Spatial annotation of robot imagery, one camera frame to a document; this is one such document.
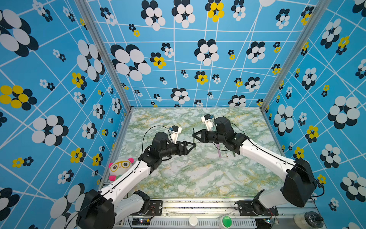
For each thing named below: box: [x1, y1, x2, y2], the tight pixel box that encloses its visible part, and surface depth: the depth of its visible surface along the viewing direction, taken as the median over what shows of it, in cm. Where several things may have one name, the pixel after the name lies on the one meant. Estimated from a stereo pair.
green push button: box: [218, 215, 233, 229], surface depth 64 cm
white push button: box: [188, 215, 199, 228], surface depth 65 cm
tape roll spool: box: [293, 211, 325, 229], surface depth 63 cm
